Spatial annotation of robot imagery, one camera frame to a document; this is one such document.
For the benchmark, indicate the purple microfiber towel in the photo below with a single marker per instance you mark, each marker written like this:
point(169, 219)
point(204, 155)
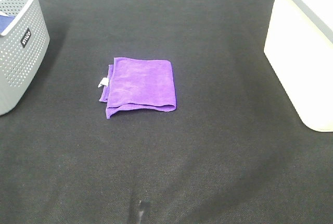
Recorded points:
point(133, 84)

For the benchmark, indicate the black fabric table mat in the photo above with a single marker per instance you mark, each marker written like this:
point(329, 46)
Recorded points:
point(234, 150)

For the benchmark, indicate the white plastic storage bin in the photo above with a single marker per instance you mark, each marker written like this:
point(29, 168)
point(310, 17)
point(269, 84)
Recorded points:
point(298, 46)

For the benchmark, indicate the grey perforated plastic basket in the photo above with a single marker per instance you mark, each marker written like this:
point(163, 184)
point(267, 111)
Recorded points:
point(23, 46)

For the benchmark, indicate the blue cloth in basket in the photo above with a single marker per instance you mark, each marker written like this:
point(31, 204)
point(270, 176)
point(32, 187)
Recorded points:
point(5, 21)

